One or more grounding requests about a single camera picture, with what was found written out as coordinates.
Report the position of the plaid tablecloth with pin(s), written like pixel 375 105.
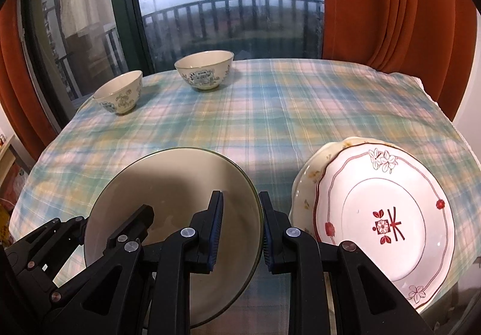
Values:
pixel 244 124

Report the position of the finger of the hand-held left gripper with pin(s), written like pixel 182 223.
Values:
pixel 135 222
pixel 56 241

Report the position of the cream bowl with green rim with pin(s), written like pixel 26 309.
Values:
pixel 180 184

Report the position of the orange curtain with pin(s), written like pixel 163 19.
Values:
pixel 394 19
pixel 18 94

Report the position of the balcony railing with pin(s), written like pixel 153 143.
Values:
pixel 225 4

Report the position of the dark green window frame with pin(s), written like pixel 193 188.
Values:
pixel 127 19

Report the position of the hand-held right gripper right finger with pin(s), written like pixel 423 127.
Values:
pixel 268 248

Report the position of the white plate with red pattern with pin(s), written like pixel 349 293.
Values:
pixel 375 199

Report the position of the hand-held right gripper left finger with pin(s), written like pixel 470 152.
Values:
pixel 214 233

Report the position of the cream bowl with blue print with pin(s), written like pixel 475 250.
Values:
pixel 204 75
pixel 120 98

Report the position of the wooden shelf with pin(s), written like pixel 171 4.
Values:
pixel 7 154

